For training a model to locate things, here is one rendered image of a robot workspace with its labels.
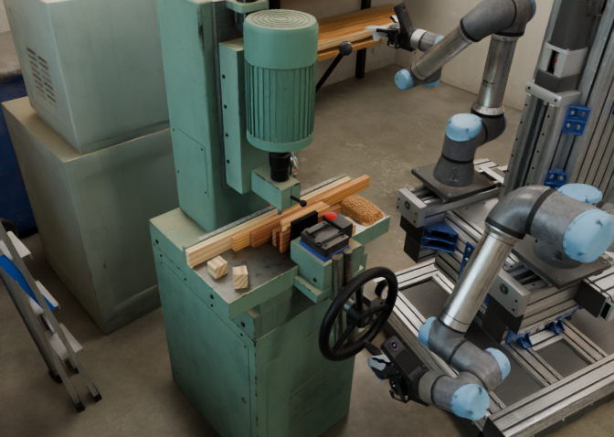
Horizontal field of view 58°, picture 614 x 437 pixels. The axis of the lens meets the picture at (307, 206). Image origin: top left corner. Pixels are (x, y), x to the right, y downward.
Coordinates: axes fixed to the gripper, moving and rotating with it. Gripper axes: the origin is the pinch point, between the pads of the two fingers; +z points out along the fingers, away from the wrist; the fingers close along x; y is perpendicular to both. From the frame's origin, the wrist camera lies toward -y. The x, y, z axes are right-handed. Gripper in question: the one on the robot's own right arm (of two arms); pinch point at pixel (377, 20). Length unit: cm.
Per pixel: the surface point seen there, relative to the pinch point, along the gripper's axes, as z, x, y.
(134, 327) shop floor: 28, -127, 107
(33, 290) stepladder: 2, -156, 39
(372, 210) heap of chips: -63, -69, 22
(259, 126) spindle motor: -51, -98, -16
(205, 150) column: -29, -103, -1
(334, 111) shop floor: 137, 101, 139
